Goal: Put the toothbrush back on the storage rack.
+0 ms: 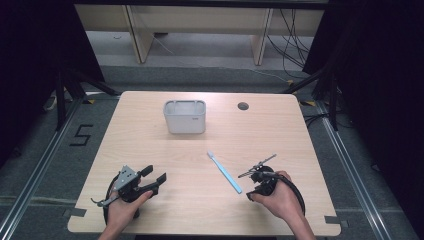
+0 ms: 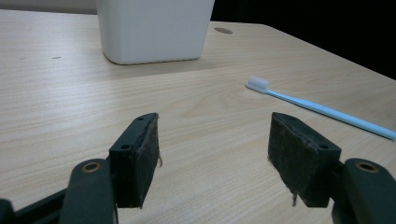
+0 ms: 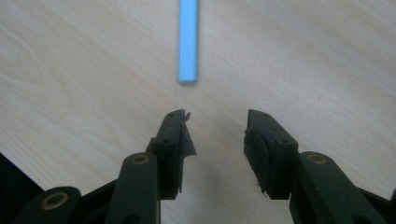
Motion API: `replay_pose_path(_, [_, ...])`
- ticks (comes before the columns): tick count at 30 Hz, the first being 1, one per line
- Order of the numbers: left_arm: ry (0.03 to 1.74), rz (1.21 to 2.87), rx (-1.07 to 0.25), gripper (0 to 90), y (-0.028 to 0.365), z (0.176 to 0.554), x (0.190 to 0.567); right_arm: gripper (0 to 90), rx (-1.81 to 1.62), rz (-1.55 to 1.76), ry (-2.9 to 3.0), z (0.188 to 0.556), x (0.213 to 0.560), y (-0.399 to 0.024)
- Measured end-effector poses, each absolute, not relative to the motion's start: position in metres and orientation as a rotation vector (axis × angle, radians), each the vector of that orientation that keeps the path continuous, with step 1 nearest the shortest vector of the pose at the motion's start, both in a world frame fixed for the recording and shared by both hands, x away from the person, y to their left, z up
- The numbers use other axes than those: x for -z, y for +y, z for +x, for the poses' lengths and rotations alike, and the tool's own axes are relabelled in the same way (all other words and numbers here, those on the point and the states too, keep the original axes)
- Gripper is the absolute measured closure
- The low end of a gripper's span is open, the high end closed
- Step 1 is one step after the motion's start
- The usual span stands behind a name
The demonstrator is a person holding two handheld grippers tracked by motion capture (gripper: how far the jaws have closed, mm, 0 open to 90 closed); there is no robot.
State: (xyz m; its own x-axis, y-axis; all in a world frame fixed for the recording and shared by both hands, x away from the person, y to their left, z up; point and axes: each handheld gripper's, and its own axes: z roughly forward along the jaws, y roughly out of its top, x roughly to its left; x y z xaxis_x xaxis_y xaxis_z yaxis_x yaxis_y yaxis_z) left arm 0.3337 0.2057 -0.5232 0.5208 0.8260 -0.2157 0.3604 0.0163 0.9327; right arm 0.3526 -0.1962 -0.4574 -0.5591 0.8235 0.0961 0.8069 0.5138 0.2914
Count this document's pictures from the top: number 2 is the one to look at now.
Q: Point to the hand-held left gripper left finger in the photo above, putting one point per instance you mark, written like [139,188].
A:
[134,161]

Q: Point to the white plastic cup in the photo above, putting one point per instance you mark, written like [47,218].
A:
[152,29]

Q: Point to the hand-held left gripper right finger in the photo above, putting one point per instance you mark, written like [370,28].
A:
[300,161]

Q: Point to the blue toothbrush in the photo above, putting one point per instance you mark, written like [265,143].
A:
[311,106]

